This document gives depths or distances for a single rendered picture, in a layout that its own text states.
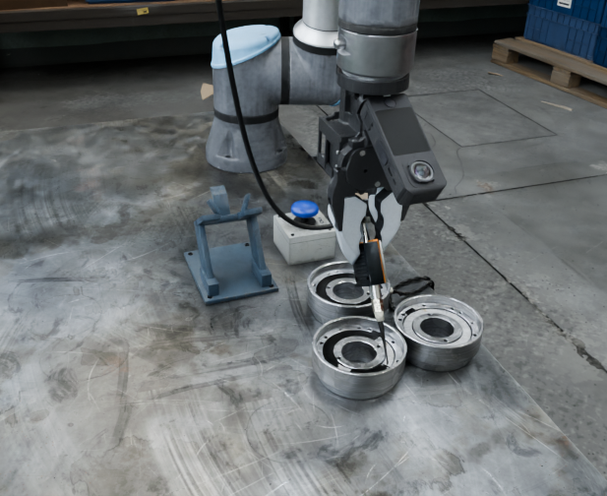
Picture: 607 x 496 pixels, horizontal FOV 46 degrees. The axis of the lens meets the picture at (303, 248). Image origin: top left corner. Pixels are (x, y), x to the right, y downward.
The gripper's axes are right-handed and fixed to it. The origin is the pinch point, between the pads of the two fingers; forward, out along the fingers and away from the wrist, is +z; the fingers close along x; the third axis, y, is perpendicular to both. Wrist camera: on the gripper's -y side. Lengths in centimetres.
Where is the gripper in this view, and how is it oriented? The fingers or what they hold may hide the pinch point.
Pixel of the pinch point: (367, 254)
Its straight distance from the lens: 79.2
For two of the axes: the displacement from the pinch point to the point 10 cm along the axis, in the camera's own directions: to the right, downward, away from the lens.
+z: -0.3, 8.6, 5.2
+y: -3.5, -4.9, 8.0
